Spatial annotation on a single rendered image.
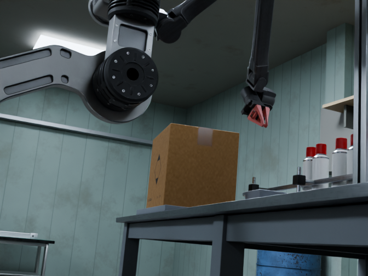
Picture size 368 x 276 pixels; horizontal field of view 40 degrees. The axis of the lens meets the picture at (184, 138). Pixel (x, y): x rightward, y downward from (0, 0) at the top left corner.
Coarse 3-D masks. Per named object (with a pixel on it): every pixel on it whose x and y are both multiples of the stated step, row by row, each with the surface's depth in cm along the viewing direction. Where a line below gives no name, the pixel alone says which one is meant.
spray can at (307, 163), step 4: (308, 148) 166; (312, 148) 166; (308, 152) 166; (312, 152) 165; (308, 156) 166; (312, 156) 165; (304, 160) 165; (308, 160) 164; (312, 160) 164; (304, 164) 165; (308, 164) 164; (304, 168) 165; (308, 168) 164; (304, 172) 164; (308, 172) 163; (308, 176) 163; (304, 188) 163; (308, 188) 162
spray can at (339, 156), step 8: (336, 144) 151; (344, 144) 150; (336, 152) 149; (344, 152) 148; (336, 160) 149; (344, 160) 148; (336, 168) 148; (344, 168) 147; (336, 184) 147; (344, 184) 146
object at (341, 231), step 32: (128, 224) 210; (160, 224) 168; (192, 224) 140; (224, 224) 118; (256, 224) 104; (288, 224) 92; (320, 224) 83; (352, 224) 75; (128, 256) 208; (224, 256) 116; (352, 256) 244
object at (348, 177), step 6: (348, 174) 139; (318, 180) 153; (324, 180) 150; (330, 180) 147; (336, 180) 144; (342, 180) 142; (282, 186) 172; (288, 186) 169; (294, 186) 165; (306, 186) 160
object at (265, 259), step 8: (264, 256) 511; (272, 256) 504; (280, 256) 500; (288, 256) 498; (296, 256) 497; (304, 256) 499; (312, 256) 503; (320, 256) 517; (264, 264) 508; (272, 264) 502; (280, 264) 498; (288, 264) 496; (296, 264) 496; (304, 264) 497; (312, 264) 501; (320, 264) 520; (256, 272) 524; (264, 272) 507; (272, 272) 500; (280, 272) 496; (288, 272) 494; (296, 272) 494; (304, 272) 496; (312, 272) 500
